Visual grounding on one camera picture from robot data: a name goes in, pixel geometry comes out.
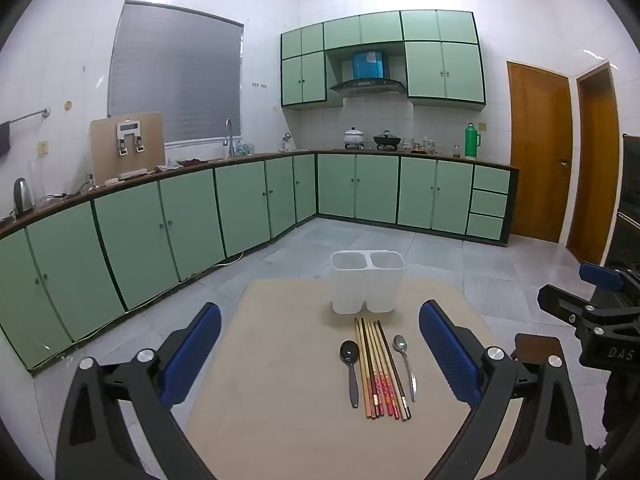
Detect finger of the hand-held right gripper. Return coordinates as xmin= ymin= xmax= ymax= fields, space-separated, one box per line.
xmin=579 ymin=261 xmax=640 ymax=306
xmin=537 ymin=284 xmax=640 ymax=330

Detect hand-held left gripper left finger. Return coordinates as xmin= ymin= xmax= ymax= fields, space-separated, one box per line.
xmin=56 ymin=302 xmax=223 ymax=480

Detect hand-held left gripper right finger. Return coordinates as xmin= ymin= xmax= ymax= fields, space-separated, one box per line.
xmin=417 ymin=299 xmax=587 ymax=480

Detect row of mixed chopsticks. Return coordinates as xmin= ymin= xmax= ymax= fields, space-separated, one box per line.
xmin=354 ymin=317 xmax=412 ymax=421

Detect white plastic utensil holder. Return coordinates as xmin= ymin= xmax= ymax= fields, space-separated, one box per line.
xmin=331 ymin=250 xmax=405 ymax=315

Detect brown wooden stool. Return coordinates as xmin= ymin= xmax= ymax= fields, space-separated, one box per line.
xmin=514 ymin=333 xmax=566 ymax=361

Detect silver metal spoon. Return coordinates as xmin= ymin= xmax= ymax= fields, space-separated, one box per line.
xmin=393 ymin=335 xmax=417 ymax=403

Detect black glass-front cabinet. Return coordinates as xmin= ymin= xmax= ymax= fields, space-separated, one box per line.
xmin=602 ymin=133 xmax=640 ymax=281

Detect black spoon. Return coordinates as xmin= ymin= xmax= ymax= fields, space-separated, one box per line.
xmin=340 ymin=340 xmax=361 ymax=408

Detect brown wooden door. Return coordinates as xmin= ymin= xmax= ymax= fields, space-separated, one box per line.
xmin=506 ymin=61 xmax=573 ymax=244
xmin=567 ymin=62 xmax=621 ymax=266

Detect green base cabinets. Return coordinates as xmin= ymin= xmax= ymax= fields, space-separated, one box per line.
xmin=0 ymin=152 xmax=520 ymax=378

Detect green thermos flask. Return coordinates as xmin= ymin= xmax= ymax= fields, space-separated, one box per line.
xmin=464 ymin=122 xmax=481 ymax=160

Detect cluster of condiment jars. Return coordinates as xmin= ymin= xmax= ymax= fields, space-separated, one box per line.
xmin=402 ymin=137 xmax=446 ymax=156

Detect brown cardboard panel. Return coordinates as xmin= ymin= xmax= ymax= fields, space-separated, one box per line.
xmin=90 ymin=112 xmax=167 ymax=184

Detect steel electric kettle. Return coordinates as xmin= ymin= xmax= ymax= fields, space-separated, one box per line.
xmin=12 ymin=177 xmax=35 ymax=219

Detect white water purifier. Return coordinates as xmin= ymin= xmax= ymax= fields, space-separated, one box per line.
xmin=115 ymin=121 xmax=146 ymax=157

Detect range hood with blue film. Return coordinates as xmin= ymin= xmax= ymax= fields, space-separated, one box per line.
xmin=328 ymin=50 xmax=407 ymax=97

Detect grey window blind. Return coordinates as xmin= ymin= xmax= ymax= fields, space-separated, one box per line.
xmin=108 ymin=1 xmax=245 ymax=147

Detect green wall cabinets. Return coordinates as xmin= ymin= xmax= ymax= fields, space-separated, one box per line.
xmin=280 ymin=10 xmax=488 ymax=113

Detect metal towel rail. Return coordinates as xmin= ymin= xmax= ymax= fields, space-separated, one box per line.
xmin=0 ymin=107 xmax=52 ymax=128

